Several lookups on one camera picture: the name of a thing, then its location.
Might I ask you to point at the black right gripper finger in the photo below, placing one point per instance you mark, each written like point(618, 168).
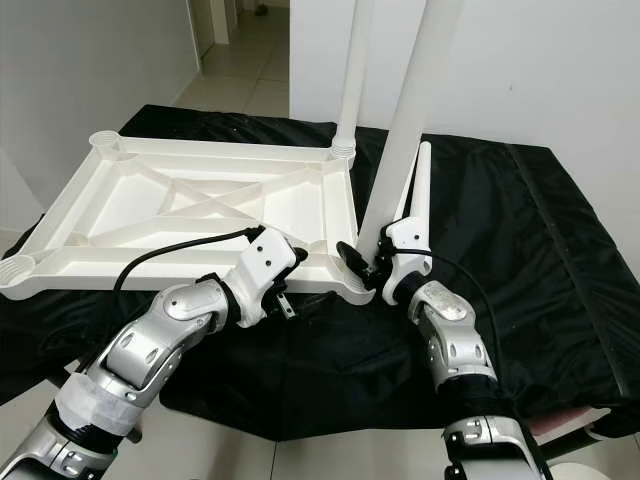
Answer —
point(353, 256)

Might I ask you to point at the white plastic table leg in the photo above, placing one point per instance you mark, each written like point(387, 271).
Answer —
point(422, 180)
point(357, 70)
point(410, 110)

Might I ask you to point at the white plastic table top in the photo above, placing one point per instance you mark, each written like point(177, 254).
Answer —
point(120, 210)

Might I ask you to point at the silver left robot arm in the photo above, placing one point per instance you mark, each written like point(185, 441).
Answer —
point(150, 350)

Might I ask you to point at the black cloth table cover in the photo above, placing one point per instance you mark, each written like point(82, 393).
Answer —
point(540, 300)

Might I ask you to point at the white round base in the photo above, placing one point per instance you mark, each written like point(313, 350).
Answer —
point(600, 473)

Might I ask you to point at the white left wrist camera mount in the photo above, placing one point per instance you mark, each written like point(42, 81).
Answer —
point(272, 260)

